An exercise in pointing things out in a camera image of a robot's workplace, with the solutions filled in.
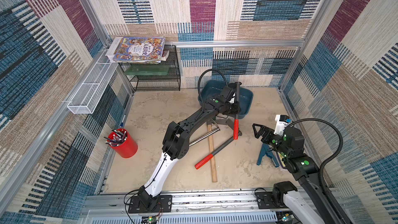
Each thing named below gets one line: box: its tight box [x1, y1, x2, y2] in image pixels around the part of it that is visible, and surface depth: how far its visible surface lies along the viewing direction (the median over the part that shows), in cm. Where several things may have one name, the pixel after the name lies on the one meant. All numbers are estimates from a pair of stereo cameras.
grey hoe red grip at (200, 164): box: [194, 129, 243, 170], surface depth 87 cm
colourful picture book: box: [112, 36, 166, 64], surface depth 81 cm
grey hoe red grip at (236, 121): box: [233, 81, 243, 140], surface depth 89 cm
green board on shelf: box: [124, 64, 170, 76], surface depth 101 cm
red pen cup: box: [106, 128, 138, 159], surface depth 83 cm
